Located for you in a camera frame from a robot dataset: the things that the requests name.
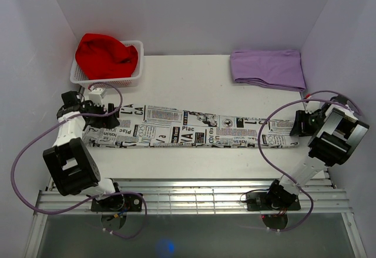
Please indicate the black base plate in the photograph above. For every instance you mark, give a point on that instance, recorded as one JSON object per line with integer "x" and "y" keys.
{"x": 256, "y": 201}
{"x": 132, "y": 203}

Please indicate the aluminium rail frame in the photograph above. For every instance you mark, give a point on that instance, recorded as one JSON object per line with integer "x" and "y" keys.
{"x": 224, "y": 197}

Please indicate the white plastic basket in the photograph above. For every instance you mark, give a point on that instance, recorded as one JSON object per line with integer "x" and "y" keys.
{"x": 77, "y": 76}

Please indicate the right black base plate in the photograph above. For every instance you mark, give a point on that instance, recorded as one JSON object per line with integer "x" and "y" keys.
{"x": 256, "y": 201}

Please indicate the newspaper print trousers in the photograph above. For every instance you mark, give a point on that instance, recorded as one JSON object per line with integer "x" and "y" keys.
{"x": 148, "y": 126}

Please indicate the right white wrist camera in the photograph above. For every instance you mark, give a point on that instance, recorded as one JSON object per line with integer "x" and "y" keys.
{"x": 311, "y": 106}

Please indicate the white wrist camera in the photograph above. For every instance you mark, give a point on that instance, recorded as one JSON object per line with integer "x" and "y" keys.
{"x": 311, "y": 106}
{"x": 96, "y": 96}

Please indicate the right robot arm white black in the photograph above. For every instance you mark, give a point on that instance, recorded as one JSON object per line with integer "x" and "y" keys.
{"x": 335, "y": 132}

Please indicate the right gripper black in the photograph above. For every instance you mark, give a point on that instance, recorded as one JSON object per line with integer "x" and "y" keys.
{"x": 301, "y": 116}

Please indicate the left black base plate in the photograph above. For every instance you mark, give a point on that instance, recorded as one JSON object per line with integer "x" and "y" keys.
{"x": 132, "y": 203}

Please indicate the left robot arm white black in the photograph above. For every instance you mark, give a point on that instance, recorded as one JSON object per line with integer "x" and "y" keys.
{"x": 69, "y": 162}

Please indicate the red trousers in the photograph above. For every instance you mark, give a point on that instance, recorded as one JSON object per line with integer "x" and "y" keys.
{"x": 104, "y": 57}

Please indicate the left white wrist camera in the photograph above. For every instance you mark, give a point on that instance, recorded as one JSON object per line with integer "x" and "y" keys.
{"x": 96, "y": 96}

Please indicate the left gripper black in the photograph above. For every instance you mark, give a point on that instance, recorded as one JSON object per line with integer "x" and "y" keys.
{"x": 105, "y": 121}

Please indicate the folded purple trousers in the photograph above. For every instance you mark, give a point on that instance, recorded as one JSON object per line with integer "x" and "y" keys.
{"x": 268, "y": 69}

